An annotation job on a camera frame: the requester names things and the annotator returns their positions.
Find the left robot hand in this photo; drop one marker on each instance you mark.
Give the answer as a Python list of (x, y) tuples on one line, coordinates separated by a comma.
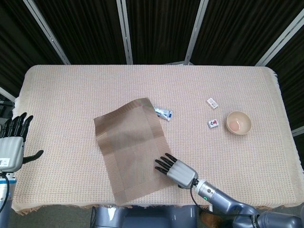
[(10, 152)]

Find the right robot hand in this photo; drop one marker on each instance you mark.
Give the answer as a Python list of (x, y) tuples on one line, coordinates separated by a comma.
[(181, 174)]

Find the brown woven placemat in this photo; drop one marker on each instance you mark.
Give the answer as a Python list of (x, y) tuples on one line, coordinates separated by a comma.
[(133, 147)]

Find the pink bowl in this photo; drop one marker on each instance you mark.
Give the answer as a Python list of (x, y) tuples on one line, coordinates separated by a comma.
[(238, 123)]

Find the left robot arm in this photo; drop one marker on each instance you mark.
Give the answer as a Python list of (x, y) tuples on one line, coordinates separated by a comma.
[(3, 204)]

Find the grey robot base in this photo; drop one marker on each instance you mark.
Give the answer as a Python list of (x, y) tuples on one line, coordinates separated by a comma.
[(142, 218)]

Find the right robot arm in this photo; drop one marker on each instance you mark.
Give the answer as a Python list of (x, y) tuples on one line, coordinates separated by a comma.
[(225, 202)]

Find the black equipment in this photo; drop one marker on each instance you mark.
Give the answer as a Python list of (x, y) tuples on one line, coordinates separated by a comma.
[(6, 109)]

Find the brown shoe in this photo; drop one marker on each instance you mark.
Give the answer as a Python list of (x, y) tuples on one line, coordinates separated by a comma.
[(210, 221)]

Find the mahjong tile red flower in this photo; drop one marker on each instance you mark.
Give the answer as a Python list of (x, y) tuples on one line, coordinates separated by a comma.
[(213, 123)]

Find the blue white toothpaste tube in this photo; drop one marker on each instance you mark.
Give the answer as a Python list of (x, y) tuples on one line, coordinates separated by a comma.
[(165, 114)]

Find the pink woven tablecloth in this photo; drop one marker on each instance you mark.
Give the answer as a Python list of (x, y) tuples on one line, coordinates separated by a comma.
[(59, 95)]

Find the dark pleated partition panel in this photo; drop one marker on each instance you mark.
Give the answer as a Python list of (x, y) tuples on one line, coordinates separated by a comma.
[(237, 28), (161, 28), (14, 47), (83, 28), (292, 83)]

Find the white partition frame post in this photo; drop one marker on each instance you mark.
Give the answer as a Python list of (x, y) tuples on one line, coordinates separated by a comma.
[(299, 131), (280, 42), (47, 33), (196, 33), (126, 33), (7, 93)]

